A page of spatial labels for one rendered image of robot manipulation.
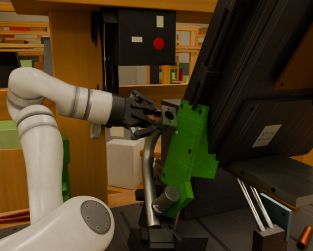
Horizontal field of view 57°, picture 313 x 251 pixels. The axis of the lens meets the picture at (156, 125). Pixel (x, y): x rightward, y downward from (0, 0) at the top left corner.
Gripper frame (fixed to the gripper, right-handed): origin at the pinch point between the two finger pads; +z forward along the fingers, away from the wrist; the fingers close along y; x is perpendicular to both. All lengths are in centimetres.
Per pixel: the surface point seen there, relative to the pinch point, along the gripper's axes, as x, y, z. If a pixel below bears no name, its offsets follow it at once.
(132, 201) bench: 41.3, -6.5, 8.0
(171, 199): 0.3, -20.2, 0.2
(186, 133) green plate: -5.2, -6.4, 2.9
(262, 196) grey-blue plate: -0.9, -18.0, 25.3
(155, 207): 6.5, -19.9, -0.7
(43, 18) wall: 628, 794, -42
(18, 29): 465, 531, -87
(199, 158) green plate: -4.5, -12.1, 5.6
